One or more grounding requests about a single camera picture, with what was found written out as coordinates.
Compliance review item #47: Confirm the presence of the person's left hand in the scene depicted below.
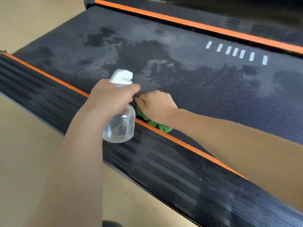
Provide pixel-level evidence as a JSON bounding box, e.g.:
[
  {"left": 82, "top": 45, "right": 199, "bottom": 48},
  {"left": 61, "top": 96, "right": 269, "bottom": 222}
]
[{"left": 81, "top": 79, "right": 141, "bottom": 127}]

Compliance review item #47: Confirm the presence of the person's right hand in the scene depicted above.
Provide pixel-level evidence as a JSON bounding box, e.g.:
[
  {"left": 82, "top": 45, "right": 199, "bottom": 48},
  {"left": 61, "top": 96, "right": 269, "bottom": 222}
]
[{"left": 134, "top": 90, "right": 178, "bottom": 125}]

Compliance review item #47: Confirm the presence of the green cloth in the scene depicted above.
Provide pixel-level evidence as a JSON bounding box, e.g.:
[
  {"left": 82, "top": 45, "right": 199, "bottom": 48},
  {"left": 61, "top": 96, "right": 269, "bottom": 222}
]
[{"left": 136, "top": 106, "right": 174, "bottom": 133}]

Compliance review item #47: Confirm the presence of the clear spray bottle white trigger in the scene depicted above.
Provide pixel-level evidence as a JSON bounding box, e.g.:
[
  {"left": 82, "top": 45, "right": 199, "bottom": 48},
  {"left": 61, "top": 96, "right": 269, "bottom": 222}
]
[{"left": 102, "top": 69, "right": 136, "bottom": 144}]

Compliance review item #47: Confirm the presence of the person's left forearm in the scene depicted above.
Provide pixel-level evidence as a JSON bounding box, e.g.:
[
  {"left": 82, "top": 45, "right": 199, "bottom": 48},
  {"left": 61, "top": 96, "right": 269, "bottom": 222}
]
[{"left": 28, "top": 106, "right": 110, "bottom": 227}]

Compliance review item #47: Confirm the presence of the person's right forearm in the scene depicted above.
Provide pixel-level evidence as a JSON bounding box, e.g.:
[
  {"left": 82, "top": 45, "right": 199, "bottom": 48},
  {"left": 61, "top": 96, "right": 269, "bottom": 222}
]
[{"left": 165, "top": 108, "right": 303, "bottom": 213}]

